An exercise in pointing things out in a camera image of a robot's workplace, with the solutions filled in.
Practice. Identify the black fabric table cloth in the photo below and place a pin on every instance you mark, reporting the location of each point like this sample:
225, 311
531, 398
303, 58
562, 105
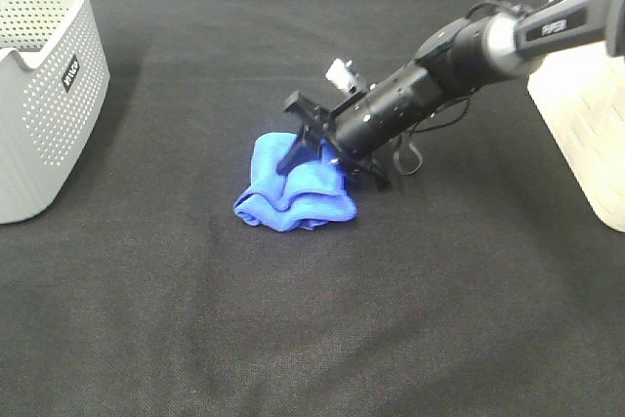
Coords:
482, 286

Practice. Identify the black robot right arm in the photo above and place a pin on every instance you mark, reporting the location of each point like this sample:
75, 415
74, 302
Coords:
454, 63

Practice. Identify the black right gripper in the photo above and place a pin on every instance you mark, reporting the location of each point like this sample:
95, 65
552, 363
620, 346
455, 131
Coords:
407, 96

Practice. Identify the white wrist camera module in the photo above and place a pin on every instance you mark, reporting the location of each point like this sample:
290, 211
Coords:
342, 75

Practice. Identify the white plastic storage bin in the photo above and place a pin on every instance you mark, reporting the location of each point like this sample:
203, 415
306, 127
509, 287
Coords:
580, 95

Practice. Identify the blue microfiber towel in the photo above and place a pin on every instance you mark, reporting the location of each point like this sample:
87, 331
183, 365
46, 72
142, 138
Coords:
309, 196

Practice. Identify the grey perforated plastic basket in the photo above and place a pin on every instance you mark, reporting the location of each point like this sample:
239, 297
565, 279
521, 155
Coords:
54, 78

